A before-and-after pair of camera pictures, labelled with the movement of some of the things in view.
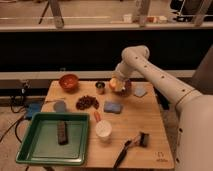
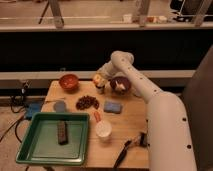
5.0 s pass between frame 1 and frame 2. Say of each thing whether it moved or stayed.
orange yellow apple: moved
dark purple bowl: stayed
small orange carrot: stayed
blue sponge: stayed
